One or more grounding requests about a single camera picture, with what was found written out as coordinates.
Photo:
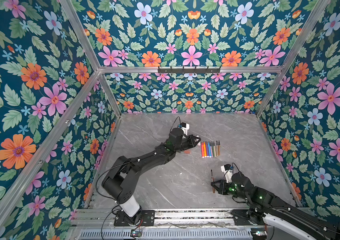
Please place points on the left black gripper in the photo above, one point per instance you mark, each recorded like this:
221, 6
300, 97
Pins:
191, 142

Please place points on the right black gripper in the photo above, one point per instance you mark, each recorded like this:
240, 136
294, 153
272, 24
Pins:
222, 184

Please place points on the brown pen pink cap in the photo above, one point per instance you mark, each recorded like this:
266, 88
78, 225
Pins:
212, 180

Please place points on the red highlighter pen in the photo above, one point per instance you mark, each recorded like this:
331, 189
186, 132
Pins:
202, 150

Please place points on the orange highlighter pen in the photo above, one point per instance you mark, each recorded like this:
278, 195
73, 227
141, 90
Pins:
205, 150

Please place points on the brown pen tan cap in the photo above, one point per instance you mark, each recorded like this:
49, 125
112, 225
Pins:
217, 148

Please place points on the tan brown pen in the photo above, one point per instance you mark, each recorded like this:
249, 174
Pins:
218, 148

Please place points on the beige pen pink cap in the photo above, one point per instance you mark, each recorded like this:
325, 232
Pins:
215, 149

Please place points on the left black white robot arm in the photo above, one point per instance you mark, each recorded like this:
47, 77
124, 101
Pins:
121, 180

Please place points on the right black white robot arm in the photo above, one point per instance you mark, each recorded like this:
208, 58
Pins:
269, 209

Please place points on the right small circuit board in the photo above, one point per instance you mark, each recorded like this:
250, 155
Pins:
259, 234

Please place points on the small circuit board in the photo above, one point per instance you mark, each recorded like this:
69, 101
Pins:
136, 234
259, 234

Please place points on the black hook rack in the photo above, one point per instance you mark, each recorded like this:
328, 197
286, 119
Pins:
188, 70

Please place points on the left small circuit board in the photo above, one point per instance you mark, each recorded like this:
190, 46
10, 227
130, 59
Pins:
136, 234

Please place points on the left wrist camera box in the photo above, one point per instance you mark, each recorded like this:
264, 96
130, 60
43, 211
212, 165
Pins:
184, 127

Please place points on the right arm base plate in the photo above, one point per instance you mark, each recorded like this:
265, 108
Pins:
240, 217

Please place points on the white slotted cable duct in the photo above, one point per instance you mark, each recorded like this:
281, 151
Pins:
167, 234

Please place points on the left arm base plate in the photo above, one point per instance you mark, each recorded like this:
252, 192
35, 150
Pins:
144, 218

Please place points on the aluminium front rail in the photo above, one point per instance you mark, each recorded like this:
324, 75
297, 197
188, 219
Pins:
219, 217

